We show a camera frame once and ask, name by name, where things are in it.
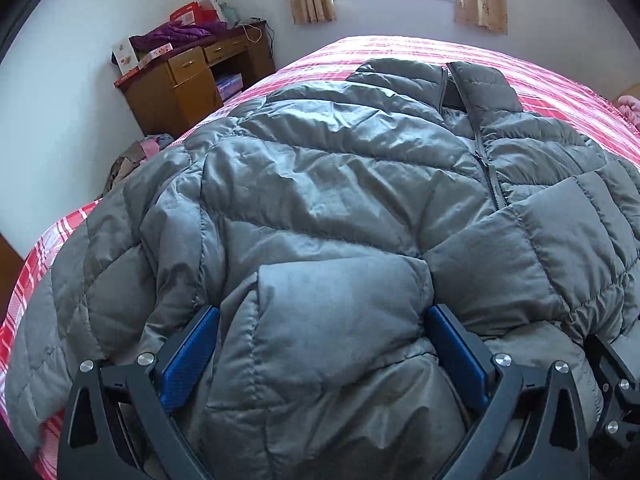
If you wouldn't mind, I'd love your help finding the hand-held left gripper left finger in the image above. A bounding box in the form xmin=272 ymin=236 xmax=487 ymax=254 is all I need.
xmin=57 ymin=305 xmax=221 ymax=480

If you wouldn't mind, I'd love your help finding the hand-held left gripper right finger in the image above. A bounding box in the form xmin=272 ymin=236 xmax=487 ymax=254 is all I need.
xmin=425 ymin=304 xmax=594 ymax=480

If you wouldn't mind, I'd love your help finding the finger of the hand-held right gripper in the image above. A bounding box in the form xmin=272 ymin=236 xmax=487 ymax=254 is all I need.
xmin=585 ymin=332 xmax=640 ymax=466

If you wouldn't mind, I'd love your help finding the grey puffer jacket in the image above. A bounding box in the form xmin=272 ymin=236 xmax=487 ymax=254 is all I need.
xmin=5 ymin=57 xmax=640 ymax=480

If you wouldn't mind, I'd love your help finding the pile of clothes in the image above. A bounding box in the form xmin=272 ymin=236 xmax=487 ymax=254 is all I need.
xmin=104 ymin=134 xmax=175 ymax=197

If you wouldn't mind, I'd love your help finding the brown wooden board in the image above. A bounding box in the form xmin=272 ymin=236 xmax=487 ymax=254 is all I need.
xmin=0 ymin=232 xmax=26 ymax=326

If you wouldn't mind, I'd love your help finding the wooden desk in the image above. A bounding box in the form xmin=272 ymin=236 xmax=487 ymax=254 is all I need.
xmin=114 ymin=24 xmax=277 ymax=137

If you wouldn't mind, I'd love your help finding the blue box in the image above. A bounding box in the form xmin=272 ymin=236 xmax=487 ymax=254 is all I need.
xmin=216 ymin=74 xmax=244 ymax=99

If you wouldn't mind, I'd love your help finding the pink blanket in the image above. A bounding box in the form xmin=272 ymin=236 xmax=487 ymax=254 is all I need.
xmin=617 ymin=94 xmax=640 ymax=129

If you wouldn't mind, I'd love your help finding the white box with orange print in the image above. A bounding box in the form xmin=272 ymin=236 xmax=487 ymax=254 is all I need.
xmin=111 ymin=37 xmax=140 ymax=75

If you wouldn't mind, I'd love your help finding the purple cloth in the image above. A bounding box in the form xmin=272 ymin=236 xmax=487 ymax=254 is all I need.
xmin=129 ymin=21 xmax=213 ymax=51

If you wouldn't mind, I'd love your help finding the bed with red plaid sheet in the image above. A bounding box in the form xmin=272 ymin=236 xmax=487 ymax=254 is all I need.
xmin=0 ymin=35 xmax=640 ymax=480

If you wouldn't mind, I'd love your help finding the red box on desk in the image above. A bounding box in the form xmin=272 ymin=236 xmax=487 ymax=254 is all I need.
xmin=169 ymin=0 xmax=228 ymax=27

